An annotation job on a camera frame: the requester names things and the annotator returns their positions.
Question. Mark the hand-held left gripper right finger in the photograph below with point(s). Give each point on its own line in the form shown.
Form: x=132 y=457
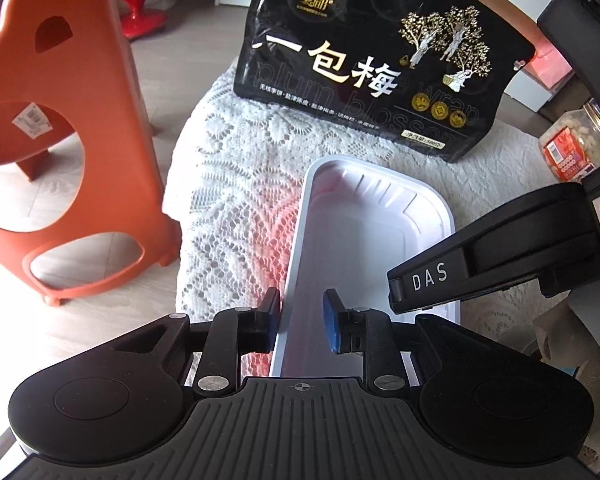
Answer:
x=333 y=324

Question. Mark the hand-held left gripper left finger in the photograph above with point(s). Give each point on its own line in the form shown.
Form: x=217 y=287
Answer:
x=271 y=321

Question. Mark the white rectangular tray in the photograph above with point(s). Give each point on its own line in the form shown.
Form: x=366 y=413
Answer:
x=360 y=240

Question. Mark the brown paper bag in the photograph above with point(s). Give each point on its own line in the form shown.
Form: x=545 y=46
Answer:
x=555 y=332

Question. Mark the peanut jar with red label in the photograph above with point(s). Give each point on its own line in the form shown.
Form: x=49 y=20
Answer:
x=567 y=152

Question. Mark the white lace tablecloth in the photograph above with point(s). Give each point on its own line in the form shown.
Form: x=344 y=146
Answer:
x=230 y=160

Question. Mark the pink paper bag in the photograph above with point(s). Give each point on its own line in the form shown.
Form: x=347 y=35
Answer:
x=552 y=62

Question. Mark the black snack bag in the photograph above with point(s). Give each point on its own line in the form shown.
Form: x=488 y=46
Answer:
x=360 y=35

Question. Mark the orange plastic stool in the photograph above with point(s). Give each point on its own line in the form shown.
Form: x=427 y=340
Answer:
x=125 y=110

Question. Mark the red goblet vase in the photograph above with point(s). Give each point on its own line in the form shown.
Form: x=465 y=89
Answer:
x=137 y=0

